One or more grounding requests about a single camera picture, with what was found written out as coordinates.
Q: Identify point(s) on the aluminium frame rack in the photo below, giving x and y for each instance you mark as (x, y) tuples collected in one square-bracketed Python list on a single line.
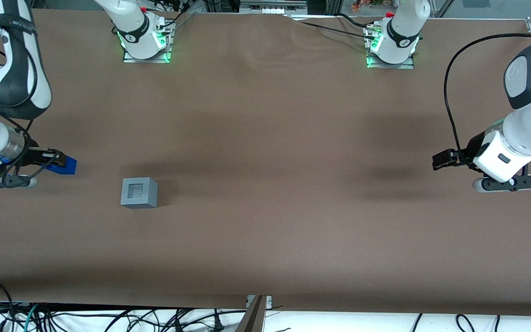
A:
[(272, 5)]

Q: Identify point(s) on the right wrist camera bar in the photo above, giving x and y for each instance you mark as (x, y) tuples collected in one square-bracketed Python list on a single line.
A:
[(7, 181)]

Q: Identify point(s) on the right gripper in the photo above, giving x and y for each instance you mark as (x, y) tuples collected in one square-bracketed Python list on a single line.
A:
[(34, 157)]

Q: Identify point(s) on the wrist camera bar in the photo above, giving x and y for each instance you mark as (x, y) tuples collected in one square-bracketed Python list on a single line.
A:
[(7, 181), (514, 183)]

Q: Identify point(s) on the brown table cover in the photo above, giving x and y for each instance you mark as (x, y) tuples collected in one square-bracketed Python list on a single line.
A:
[(265, 184)]

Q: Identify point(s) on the gray cube base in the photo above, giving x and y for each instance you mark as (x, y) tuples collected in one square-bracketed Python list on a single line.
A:
[(138, 193)]

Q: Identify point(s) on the blue plastic part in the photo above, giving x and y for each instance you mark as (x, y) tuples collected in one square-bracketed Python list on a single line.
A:
[(69, 167)]

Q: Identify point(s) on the metal table edge bracket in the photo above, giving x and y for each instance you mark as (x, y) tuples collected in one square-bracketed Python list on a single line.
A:
[(255, 318)]

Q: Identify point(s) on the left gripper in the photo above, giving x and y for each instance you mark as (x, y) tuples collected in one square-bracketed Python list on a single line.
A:
[(474, 147)]

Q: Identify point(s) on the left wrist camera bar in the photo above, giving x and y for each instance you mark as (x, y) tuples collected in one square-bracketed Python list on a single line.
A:
[(514, 183)]

